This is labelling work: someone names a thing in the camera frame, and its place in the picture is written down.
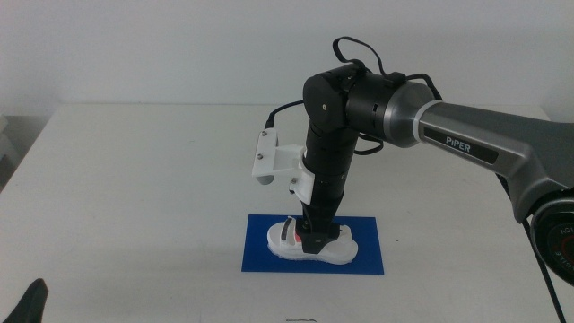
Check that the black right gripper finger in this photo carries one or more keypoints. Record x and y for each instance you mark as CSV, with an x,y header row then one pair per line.
x,y
336,231
317,243

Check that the white sandal shoe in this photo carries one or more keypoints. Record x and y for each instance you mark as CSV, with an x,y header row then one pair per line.
x,y
341,251

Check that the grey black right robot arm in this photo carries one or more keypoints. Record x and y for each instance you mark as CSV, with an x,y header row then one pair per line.
x,y
471,130

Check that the blue rectangular mat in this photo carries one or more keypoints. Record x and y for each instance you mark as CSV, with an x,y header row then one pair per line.
x,y
367,251

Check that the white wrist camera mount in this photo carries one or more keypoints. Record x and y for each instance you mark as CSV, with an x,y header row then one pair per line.
x,y
280,159

